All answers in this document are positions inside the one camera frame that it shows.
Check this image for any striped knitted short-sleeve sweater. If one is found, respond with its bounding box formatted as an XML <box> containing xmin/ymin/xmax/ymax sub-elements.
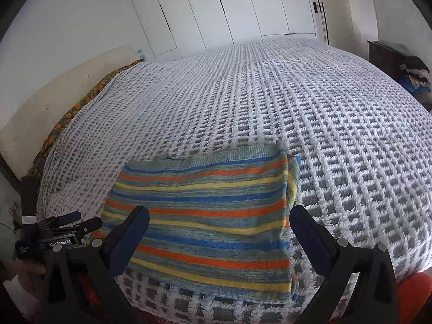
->
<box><xmin>96</xmin><ymin>141</ymin><xmax>300</xmax><ymax>303</ymax></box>

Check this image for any orange fleece clothing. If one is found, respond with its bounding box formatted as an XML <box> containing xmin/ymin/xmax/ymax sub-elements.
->
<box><xmin>397</xmin><ymin>272</ymin><xmax>431</xmax><ymax>323</ymax></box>

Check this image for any person's left hand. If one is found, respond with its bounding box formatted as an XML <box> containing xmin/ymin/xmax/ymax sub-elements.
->
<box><xmin>6</xmin><ymin>260</ymin><xmax>47</xmax><ymax>298</ymax></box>

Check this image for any orange floral bed sheet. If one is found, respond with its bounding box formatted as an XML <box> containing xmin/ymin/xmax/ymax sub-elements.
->
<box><xmin>26</xmin><ymin>59</ymin><xmax>144</xmax><ymax>177</ymax></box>

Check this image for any cream padded headboard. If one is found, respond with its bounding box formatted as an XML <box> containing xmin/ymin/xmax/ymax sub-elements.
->
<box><xmin>1</xmin><ymin>46</ymin><xmax>139</xmax><ymax>178</ymax></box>

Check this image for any white grey checked fleece blanket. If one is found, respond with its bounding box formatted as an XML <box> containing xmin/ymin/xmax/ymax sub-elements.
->
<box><xmin>35</xmin><ymin>37</ymin><xmax>432</xmax><ymax>324</ymax></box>

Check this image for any white built-in wardrobe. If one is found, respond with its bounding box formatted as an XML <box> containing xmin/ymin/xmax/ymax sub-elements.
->
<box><xmin>131</xmin><ymin>0</ymin><xmax>329</xmax><ymax>61</ymax></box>

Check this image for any dark wooden nightstand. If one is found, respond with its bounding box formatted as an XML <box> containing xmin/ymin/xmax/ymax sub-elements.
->
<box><xmin>367</xmin><ymin>41</ymin><xmax>406</xmax><ymax>82</ymax></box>

